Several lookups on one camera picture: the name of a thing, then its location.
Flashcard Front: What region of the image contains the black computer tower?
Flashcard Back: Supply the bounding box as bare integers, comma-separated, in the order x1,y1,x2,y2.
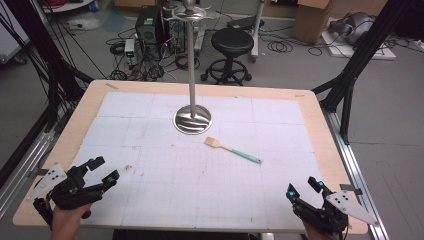
134,5,165,52

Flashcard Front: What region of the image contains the black metal frame stand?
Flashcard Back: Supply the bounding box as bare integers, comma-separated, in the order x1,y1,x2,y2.
311,0,415,145
3,0,95,132

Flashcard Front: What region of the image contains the white grid mat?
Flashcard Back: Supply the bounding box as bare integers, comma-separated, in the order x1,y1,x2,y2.
68,91,330,234

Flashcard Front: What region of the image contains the person's right hand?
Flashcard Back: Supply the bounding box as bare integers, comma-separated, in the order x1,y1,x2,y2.
302,221,338,240

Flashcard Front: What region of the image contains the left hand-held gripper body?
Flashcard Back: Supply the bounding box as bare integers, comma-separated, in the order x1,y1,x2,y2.
25,162,104,230

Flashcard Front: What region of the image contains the person's left hand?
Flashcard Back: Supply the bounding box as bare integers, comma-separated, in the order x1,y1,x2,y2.
49,203,93,240

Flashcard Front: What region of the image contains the white flat board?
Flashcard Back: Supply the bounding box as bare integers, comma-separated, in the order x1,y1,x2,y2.
320,32,398,62

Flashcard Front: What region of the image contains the black round stool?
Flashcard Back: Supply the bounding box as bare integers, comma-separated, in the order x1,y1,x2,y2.
200,27,255,86

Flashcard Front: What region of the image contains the tall cardboard box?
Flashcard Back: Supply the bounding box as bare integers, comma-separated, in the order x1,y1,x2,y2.
292,0,335,45

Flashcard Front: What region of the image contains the tangle of black cables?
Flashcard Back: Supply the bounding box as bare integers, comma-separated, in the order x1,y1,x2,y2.
106,49,202,82

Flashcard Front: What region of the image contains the aluminium rail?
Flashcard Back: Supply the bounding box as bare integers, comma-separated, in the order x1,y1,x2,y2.
0,129,56,219
321,108,390,240

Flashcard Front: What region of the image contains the wooden spatula with green handle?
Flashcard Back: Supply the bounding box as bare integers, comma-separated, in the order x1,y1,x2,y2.
203,136,263,165

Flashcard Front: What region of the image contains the coiled black cable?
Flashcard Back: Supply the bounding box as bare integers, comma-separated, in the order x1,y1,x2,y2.
109,41,127,57
266,39,294,54

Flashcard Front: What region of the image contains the small grey power supply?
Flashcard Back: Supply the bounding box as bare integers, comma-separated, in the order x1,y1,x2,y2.
123,38,137,66

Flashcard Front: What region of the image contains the grey bag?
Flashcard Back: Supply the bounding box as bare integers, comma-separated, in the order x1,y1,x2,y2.
327,12,376,47

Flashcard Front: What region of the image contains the steel utensil rack stand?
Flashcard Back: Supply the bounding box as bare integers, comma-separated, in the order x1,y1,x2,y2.
162,0,214,136

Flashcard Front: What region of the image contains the white stand post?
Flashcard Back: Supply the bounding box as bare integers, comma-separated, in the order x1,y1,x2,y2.
250,0,266,63

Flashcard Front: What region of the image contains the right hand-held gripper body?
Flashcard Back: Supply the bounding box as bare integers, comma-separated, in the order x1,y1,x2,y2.
292,190,381,236

